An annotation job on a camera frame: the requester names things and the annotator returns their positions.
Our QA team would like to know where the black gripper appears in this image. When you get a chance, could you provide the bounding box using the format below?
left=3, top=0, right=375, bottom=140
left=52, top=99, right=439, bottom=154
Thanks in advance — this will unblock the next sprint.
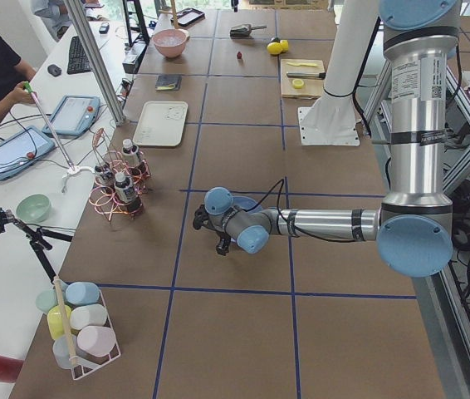
left=193, top=204, right=232, bottom=255

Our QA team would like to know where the blue plate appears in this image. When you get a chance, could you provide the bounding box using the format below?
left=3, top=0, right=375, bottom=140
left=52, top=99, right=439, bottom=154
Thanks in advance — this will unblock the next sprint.
left=233, top=195, right=263, bottom=213

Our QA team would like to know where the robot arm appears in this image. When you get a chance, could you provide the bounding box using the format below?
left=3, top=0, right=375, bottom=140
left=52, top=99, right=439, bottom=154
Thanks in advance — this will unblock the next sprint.
left=193, top=1, right=460, bottom=278

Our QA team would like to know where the bottle with white cap lower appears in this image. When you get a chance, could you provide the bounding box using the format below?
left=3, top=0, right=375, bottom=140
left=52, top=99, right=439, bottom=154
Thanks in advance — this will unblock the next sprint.
left=115, top=172, right=143, bottom=214

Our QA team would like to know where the bottle with white cap left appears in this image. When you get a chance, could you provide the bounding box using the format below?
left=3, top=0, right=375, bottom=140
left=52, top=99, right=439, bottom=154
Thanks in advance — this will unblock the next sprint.
left=122, top=139, right=142, bottom=175

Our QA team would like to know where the cream bear tray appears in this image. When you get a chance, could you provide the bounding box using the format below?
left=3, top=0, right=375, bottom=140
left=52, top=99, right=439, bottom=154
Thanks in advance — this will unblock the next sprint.
left=132, top=101, right=188, bottom=147

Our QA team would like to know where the grey yellow folded cloth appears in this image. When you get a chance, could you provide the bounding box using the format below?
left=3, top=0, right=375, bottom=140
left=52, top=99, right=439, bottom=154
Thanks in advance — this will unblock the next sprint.
left=155, top=74, right=182, bottom=91

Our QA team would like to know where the blue cup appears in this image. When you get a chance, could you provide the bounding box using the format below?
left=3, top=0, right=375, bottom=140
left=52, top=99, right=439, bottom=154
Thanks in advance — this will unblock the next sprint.
left=66, top=282, right=100, bottom=306

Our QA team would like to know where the white cup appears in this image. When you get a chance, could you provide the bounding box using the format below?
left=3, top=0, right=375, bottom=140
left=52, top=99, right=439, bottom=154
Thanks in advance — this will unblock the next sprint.
left=70, top=303, right=108, bottom=330

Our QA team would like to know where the wooden cutting board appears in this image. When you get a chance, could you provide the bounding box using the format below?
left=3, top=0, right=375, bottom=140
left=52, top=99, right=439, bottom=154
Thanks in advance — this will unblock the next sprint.
left=280, top=59, right=326, bottom=99

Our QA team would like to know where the pink cup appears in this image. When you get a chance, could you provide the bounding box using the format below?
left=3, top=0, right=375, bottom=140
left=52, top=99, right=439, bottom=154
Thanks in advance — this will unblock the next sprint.
left=76, top=326, right=116, bottom=357

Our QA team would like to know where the blue teach pendant far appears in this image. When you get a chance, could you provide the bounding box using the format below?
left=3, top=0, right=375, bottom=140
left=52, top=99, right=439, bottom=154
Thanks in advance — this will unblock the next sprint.
left=49, top=95, right=100, bottom=137

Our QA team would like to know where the blue teach pendant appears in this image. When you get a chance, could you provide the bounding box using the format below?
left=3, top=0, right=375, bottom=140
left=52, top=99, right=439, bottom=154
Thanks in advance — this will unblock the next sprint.
left=49, top=95, right=100, bottom=137
left=0, top=126, right=55, bottom=181

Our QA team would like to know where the black tripod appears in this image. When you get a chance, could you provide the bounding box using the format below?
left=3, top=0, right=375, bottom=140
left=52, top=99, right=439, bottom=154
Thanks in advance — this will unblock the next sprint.
left=0, top=209, right=74, bottom=288

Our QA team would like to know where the mint green bowl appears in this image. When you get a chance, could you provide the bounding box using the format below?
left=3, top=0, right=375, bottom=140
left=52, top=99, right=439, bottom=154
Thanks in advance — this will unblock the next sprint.
left=16, top=194, right=51, bottom=224

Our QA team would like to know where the steel cylinder with black cap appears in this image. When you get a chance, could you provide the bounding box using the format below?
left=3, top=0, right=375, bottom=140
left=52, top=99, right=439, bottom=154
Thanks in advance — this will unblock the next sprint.
left=286, top=72, right=326, bottom=80

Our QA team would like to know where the yellow cup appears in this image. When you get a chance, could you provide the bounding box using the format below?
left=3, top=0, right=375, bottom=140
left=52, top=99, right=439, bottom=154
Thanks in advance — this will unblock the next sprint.
left=47, top=305, right=65, bottom=341

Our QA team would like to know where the pink bowl with ice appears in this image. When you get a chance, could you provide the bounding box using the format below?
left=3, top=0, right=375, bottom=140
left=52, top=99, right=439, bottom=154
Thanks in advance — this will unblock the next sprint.
left=152, top=28, right=190, bottom=58

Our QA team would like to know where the yellow plastic knife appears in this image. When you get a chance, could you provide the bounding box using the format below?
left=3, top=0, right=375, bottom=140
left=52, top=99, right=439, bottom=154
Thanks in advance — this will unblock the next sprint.
left=286, top=62, right=319, bottom=67

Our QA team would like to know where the yellow lemon round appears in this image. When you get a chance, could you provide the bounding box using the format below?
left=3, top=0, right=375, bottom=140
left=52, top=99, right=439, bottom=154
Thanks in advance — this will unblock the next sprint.
left=267, top=42, right=283, bottom=56

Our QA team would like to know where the steel scoop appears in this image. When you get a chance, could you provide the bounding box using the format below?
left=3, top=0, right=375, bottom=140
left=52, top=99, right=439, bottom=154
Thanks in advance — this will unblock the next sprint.
left=229, top=23, right=267, bottom=38

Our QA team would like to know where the yellow lemon oblong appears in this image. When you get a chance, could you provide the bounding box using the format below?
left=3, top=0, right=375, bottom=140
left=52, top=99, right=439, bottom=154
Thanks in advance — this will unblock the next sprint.
left=279, top=39, right=290, bottom=52

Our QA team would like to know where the black keyboard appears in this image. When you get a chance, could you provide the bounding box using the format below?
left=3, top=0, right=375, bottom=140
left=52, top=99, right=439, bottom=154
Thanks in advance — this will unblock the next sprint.
left=66, top=36, right=91, bottom=75

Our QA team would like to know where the blue teach pendant near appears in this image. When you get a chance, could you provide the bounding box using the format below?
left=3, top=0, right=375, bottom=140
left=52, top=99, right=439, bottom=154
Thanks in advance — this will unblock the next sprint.
left=0, top=126, right=55, bottom=181

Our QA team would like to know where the black computer mouse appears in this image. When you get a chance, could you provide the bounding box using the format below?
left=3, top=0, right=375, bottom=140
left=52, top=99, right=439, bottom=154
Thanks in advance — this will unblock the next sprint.
left=47, top=64, right=61, bottom=77

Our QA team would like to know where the copper wire bottle rack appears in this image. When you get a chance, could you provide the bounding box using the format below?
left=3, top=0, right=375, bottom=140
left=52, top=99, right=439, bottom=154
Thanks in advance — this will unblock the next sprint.
left=89, top=128, right=151, bottom=221

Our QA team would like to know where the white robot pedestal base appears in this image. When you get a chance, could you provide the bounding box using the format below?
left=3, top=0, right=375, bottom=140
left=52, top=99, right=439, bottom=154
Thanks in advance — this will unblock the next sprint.
left=299, top=0, right=379, bottom=146

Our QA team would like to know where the white wire cup rack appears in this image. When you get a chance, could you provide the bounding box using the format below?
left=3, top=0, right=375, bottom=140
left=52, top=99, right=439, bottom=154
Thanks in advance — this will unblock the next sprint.
left=47, top=277, right=121, bottom=381

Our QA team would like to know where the aluminium frame post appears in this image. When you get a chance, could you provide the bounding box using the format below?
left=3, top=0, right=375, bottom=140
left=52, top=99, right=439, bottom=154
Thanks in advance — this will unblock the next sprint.
left=64, top=0, right=126, bottom=126

